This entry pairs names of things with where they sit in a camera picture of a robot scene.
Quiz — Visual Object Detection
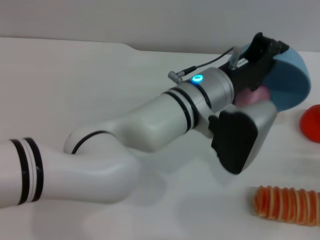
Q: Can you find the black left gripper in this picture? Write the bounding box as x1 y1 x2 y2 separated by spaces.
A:
219 32 291 94

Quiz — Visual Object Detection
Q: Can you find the blue bowl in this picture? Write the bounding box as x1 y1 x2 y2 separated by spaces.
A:
239 42 312 112

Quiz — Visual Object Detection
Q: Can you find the pink toy peach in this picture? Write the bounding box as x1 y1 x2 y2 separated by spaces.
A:
234 84 273 108

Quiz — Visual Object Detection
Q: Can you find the red toy tomato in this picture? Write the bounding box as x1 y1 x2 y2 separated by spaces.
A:
299 104 320 143

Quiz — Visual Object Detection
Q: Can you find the orange striped toy shrimp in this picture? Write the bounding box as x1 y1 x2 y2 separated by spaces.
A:
253 185 320 227

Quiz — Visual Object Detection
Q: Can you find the black silver wrist camera box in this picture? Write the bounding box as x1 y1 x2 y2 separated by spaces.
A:
208 101 279 175

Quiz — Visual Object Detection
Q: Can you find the silver connector with black cable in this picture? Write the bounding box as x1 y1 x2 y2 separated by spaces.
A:
167 46 242 84

